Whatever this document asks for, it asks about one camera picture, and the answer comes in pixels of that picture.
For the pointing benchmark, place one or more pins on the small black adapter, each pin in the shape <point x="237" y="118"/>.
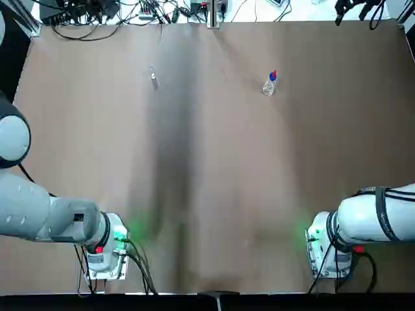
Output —
<point x="110" y="9"/>

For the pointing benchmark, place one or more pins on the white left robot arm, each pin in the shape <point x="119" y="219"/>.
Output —
<point x="19" y="210"/>

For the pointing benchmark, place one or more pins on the grey hub with red plugs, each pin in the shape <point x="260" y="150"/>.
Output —
<point x="146" y="11"/>

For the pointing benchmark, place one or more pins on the black clamp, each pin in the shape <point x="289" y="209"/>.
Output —
<point x="218" y="293"/>

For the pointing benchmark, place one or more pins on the dark electronics box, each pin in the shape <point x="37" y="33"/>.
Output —
<point x="197" y="4"/>

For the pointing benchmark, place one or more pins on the silver aluminium post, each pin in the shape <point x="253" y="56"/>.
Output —
<point x="214" y="13"/>

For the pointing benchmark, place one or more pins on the black box with red logo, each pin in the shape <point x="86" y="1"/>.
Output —
<point x="55" y="16"/>

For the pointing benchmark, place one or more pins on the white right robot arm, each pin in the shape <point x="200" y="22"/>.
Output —
<point x="356" y="220"/>

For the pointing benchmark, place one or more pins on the clear bottle with blue cap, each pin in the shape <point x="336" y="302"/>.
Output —
<point x="268" y="87"/>

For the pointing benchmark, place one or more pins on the clear glass sample vial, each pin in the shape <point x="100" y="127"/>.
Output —
<point x="153" y="76"/>

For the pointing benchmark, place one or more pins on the black power brick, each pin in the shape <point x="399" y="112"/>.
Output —
<point x="94" y="8"/>

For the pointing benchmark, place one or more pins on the silver aluminium frame rail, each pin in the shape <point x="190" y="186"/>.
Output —
<point x="32" y="22"/>
<point x="405" y="16"/>

